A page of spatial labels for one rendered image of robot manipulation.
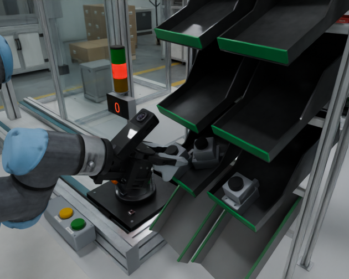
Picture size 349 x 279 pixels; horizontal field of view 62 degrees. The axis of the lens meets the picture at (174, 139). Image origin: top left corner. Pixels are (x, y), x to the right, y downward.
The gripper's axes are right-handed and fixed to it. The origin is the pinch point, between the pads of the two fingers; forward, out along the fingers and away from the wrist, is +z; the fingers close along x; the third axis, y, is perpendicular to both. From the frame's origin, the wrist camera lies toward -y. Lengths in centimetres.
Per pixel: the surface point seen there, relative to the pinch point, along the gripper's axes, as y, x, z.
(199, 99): -13.7, 1.4, -1.0
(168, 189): 21.0, -19.3, 21.9
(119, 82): -7.6, -43.9, 5.5
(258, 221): 2.7, 23.5, 2.9
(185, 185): 4.9, 6.3, -0.4
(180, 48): -64, -453, 361
